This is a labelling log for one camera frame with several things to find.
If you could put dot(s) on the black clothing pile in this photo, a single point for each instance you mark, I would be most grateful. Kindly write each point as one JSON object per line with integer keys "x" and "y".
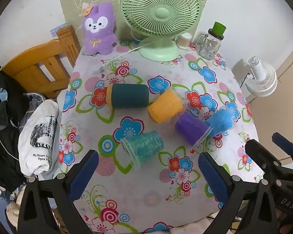
{"x": 12, "y": 110}

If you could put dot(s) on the white floor fan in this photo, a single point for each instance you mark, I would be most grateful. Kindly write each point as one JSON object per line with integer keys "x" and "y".
{"x": 264, "y": 81}

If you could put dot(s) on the beige wall poster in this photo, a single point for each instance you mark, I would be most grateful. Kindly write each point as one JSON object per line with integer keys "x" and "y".
{"x": 72, "y": 10}

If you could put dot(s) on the orange cup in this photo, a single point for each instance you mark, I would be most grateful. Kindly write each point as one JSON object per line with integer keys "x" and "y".
{"x": 166, "y": 105}

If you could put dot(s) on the white printed t-shirt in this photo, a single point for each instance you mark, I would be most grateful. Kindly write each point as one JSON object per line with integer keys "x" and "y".
{"x": 35, "y": 143}

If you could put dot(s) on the blue cup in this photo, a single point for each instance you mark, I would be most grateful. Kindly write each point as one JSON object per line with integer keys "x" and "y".
{"x": 221, "y": 121}

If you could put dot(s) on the green desk fan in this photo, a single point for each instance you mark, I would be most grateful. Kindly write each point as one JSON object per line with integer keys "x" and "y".
{"x": 160, "y": 21}

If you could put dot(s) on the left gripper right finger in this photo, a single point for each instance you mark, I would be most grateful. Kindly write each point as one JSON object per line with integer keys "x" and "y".
{"x": 231, "y": 190}

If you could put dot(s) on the cotton swab jar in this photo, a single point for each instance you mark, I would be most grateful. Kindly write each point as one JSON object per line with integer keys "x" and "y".
{"x": 183, "y": 40}

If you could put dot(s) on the dark teal cup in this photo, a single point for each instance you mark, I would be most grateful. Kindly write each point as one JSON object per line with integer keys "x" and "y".
{"x": 127, "y": 95}

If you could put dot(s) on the purple cup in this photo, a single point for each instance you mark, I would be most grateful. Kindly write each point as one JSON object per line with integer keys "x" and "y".
{"x": 192, "y": 129}

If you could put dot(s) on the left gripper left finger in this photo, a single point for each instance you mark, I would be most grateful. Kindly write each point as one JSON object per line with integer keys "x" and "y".
{"x": 35, "y": 214}

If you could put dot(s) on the glass mug green lid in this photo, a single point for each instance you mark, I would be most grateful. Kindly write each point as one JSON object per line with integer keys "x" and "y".
{"x": 208, "y": 44}

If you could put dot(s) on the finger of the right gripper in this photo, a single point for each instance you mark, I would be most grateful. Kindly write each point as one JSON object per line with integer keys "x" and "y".
{"x": 263, "y": 158}
{"x": 283, "y": 143}

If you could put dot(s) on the turquoise glitter cup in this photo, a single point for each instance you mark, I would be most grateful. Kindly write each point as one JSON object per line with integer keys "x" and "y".
{"x": 142, "y": 147}

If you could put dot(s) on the purple plush bunny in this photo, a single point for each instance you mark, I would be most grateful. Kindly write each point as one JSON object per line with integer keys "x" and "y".
{"x": 98, "y": 25}

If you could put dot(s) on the floral tablecloth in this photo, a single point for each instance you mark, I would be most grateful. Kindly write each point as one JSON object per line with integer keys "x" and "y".
{"x": 169, "y": 189}

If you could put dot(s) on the wooden chair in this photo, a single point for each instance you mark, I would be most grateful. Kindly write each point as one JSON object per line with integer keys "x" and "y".
{"x": 39, "y": 69}

